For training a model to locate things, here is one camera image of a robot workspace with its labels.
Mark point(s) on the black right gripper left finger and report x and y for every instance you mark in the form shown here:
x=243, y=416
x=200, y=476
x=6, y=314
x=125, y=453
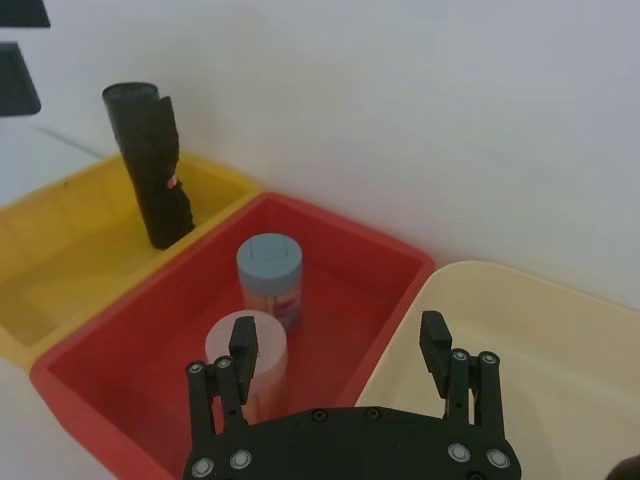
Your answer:
x=242, y=350

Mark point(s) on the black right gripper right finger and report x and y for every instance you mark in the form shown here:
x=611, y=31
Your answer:
x=436, y=350

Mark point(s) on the pink-lidded orange canister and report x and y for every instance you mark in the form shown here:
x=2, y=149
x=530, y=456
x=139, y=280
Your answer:
x=272, y=350

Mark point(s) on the blue-lidded orange canister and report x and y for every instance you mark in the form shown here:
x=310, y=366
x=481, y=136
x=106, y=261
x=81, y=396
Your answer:
x=272, y=280

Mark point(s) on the red plastic bin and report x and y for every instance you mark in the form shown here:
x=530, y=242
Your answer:
x=150, y=360

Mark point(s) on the cream plastic bin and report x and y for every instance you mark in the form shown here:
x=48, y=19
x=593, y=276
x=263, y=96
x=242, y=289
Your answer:
x=550, y=330

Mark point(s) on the black rolled bag bundle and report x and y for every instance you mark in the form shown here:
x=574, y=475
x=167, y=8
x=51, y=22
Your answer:
x=152, y=165

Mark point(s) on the yellow plastic bin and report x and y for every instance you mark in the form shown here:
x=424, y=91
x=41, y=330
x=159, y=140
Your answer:
x=60, y=240

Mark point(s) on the dark brown round object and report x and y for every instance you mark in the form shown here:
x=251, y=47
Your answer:
x=627, y=470

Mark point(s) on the black angular panel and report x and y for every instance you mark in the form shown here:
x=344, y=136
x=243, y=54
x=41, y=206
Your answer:
x=20, y=12
x=15, y=80

